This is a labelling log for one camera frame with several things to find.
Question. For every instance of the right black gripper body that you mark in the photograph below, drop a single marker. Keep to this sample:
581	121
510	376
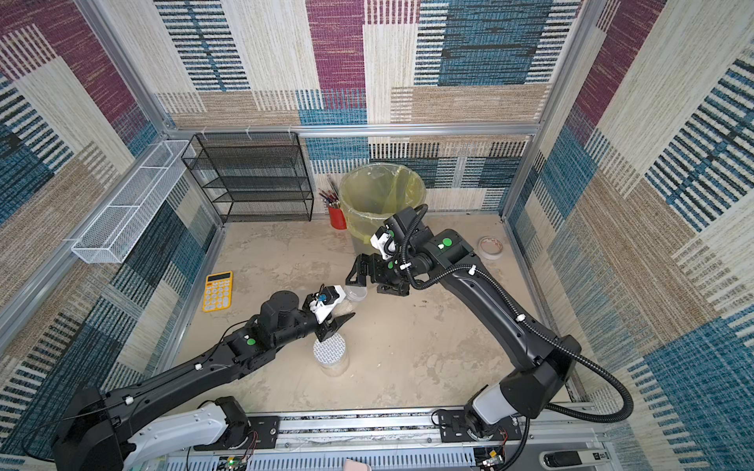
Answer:
380	275

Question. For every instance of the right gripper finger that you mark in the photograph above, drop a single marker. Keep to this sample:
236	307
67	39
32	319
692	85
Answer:
360	272
402	289

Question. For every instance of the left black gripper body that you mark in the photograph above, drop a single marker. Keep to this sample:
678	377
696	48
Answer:
318	331

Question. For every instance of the small jar with rice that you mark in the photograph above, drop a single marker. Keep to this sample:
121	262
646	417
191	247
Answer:
355	294

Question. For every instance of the bin with yellow bag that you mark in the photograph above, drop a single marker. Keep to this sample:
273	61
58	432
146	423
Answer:
371	194

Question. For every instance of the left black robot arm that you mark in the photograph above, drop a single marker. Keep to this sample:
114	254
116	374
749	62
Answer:
124	427

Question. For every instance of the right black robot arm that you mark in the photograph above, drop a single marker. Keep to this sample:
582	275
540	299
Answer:
408	256

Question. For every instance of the jar with patterned white lid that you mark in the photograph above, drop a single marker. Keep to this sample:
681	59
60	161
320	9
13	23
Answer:
332	355

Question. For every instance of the red pen holder cup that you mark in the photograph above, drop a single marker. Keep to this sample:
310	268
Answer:
337	217

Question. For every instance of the pens in red cup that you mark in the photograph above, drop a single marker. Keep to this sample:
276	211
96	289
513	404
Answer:
330	195

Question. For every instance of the tape roll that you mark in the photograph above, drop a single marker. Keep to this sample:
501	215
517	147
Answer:
490	248

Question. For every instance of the yellow calculator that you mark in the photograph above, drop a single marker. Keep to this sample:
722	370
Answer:
218	292

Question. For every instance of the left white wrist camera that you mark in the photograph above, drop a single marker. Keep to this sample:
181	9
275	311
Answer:
325	300

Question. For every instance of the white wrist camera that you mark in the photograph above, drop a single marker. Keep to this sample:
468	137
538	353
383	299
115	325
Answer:
383	240
325	300

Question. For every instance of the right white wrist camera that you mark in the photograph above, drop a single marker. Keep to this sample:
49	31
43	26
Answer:
383	240

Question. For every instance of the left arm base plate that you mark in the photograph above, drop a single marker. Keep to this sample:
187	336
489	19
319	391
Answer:
258	432

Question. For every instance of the black wire mesh shelf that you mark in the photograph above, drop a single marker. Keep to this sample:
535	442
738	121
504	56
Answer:
252	177

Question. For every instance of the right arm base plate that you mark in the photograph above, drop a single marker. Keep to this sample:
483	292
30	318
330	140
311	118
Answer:
458	425

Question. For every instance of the white wire mesh basket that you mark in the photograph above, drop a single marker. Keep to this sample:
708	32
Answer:
113	234

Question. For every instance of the aluminium front rail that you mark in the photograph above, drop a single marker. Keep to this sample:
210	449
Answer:
405	439

